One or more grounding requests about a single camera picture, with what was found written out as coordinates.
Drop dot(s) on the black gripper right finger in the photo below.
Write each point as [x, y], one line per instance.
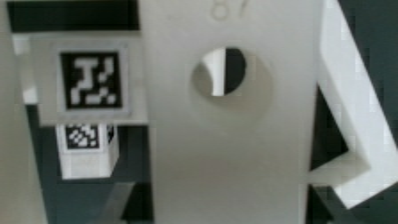
[326, 208]

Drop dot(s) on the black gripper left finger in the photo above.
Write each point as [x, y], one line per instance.
[129, 205]

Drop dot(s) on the white chair back frame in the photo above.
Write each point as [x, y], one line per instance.
[266, 118]

